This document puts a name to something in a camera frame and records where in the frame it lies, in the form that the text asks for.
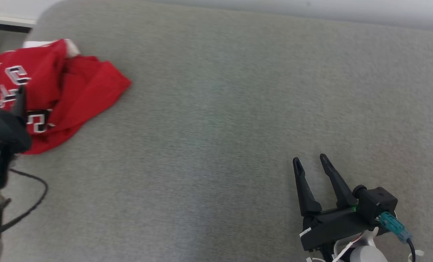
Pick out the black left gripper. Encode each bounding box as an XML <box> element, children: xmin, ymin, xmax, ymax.
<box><xmin>0</xmin><ymin>86</ymin><xmax>32</xmax><ymax>153</ymax></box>

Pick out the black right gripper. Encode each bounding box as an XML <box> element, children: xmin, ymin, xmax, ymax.
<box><xmin>293</xmin><ymin>154</ymin><xmax>375</xmax><ymax>251</ymax></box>

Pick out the red Bulls basketball jersey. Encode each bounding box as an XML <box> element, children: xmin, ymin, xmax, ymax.
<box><xmin>0</xmin><ymin>38</ymin><xmax>80</xmax><ymax>155</ymax></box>

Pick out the green cable connector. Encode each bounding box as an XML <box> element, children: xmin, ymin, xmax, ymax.
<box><xmin>378</xmin><ymin>212</ymin><xmax>417</xmax><ymax>262</ymax></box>

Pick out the grey wall rail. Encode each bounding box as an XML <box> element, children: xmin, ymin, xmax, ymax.
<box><xmin>0</xmin><ymin>15</ymin><xmax>36</xmax><ymax>34</ymax></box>

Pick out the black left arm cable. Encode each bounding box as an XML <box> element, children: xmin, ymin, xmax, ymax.
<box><xmin>0</xmin><ymin>168</ymin><xmax>49</xmax><ymax>242</ymax></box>

